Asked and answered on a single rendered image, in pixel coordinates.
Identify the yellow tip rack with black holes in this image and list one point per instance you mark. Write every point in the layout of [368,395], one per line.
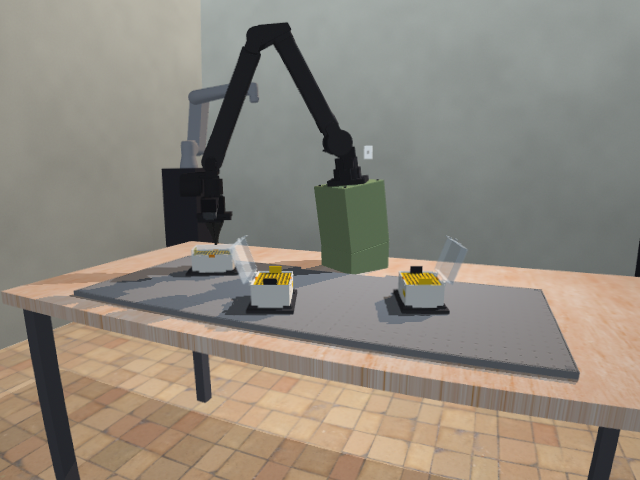
[416,276]
[274,277]

